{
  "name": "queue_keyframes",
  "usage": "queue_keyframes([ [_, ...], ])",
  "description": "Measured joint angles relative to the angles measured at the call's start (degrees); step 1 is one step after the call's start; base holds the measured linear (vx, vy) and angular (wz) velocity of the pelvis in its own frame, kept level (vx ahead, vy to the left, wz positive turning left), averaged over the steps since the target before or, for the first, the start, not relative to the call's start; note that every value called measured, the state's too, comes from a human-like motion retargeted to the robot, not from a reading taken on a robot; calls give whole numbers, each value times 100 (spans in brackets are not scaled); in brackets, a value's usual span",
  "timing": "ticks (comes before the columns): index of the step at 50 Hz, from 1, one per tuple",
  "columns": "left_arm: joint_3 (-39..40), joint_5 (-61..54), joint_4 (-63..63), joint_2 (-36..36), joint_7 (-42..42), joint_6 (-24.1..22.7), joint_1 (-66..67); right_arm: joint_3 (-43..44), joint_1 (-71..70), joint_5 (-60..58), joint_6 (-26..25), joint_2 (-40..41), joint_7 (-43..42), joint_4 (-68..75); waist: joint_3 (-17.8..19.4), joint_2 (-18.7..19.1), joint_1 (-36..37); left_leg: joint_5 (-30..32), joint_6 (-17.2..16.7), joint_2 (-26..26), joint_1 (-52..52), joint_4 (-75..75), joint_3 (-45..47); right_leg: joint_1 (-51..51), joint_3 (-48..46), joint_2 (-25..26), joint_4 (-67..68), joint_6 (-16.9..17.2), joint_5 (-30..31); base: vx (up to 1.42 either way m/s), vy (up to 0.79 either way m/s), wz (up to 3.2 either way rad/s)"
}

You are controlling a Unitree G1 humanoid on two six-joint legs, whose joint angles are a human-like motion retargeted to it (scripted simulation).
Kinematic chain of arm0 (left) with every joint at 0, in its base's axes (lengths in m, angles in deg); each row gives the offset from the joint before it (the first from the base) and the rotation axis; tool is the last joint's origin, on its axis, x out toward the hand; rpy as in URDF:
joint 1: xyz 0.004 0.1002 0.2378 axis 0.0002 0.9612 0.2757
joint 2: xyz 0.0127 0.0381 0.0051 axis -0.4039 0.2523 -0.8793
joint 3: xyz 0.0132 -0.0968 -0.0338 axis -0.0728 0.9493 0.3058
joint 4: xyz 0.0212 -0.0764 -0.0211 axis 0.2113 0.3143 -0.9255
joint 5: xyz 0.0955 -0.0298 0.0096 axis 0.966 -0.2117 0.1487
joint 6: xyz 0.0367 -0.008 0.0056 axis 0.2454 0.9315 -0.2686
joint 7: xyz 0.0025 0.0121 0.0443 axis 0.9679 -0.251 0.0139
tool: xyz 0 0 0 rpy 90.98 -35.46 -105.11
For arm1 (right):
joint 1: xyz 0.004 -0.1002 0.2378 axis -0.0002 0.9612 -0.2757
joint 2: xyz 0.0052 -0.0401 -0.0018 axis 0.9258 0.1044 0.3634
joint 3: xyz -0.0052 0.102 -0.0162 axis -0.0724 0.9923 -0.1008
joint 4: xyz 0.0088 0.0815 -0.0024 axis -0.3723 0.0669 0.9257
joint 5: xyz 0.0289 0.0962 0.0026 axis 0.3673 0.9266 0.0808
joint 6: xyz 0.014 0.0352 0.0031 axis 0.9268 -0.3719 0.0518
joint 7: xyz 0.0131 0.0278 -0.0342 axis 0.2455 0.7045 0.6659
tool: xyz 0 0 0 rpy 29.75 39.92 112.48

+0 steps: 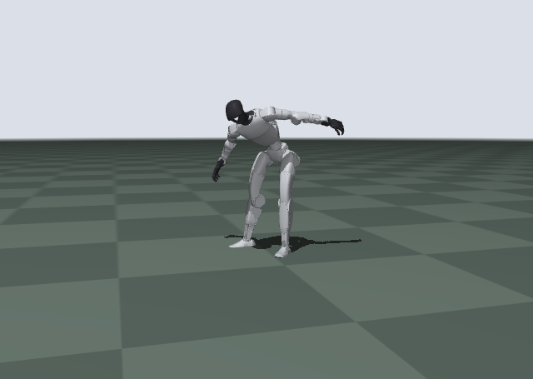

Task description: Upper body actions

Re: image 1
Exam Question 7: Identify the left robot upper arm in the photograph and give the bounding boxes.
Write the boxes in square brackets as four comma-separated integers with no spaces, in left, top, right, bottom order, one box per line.
[260,107,302,125]

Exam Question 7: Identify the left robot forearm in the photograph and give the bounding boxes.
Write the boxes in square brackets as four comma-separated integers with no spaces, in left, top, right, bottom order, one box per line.
[294,112,328,126]

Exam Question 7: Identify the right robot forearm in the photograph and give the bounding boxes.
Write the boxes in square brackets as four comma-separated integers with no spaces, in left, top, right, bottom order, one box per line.
[218,140,232,165]

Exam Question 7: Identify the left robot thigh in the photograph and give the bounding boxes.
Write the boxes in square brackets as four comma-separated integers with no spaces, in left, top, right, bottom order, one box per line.
[278,150,300,208]

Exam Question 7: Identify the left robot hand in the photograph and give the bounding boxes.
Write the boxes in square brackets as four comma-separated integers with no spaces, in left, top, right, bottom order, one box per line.
[321,118,344,136]

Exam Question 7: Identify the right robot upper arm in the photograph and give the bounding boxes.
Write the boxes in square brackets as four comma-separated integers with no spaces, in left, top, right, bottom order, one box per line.
[225,124,240,151]

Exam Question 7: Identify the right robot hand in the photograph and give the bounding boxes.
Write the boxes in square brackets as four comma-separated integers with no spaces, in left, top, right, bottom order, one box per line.
[212,159,225,182]

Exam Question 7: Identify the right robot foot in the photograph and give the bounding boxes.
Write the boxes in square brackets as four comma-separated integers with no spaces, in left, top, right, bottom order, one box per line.
[229,238,256,247]

